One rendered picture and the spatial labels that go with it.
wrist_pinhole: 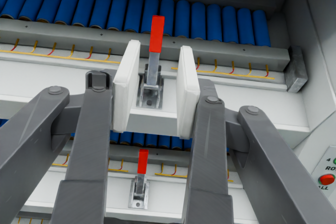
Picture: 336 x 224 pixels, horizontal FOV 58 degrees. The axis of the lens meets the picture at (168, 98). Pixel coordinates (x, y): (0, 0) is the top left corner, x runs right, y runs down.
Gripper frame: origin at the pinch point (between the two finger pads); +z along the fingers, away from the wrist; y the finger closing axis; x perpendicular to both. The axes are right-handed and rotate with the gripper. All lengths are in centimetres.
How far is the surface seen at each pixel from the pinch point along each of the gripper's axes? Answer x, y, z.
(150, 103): -7.7, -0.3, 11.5
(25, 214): -40, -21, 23
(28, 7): -1.0, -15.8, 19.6
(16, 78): -7.2, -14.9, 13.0
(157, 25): 0.4, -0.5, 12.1
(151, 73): -4.4, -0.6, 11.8
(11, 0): -0.7, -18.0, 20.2
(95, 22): -1.7, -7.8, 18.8
